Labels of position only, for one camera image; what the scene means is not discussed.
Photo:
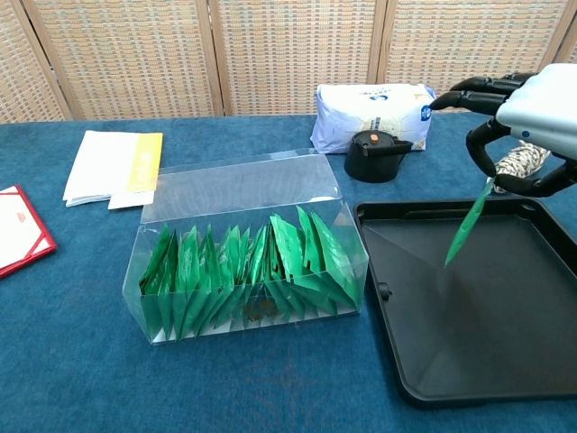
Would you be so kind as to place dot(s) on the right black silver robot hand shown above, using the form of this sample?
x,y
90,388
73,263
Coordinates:
x,y
541,113

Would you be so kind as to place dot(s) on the green tea packet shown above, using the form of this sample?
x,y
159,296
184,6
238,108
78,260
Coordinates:
x,y
466,227

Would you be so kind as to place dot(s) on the clear box of green items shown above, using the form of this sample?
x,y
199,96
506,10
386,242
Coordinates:
x,y
243,279

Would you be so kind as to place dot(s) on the black plastic tray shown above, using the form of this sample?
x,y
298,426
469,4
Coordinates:
x,y
487,325

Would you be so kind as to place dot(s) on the black lid with orange button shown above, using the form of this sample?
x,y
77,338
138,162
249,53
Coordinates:
x,y
372,162

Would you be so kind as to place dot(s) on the white tissue pack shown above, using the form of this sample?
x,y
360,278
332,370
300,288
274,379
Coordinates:
x,y
360,110

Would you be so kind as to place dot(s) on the wicker folding screen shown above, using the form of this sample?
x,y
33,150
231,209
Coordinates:
x,y
180,54

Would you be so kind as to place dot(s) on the white yellow booklet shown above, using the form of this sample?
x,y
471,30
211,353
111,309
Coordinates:
x,y
112,162

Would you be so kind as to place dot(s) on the blue felt table cloth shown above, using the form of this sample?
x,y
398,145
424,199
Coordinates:
x,y
90,361

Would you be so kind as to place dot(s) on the red certificate folder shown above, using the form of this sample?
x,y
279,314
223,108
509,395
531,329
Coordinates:
x,y
18,230

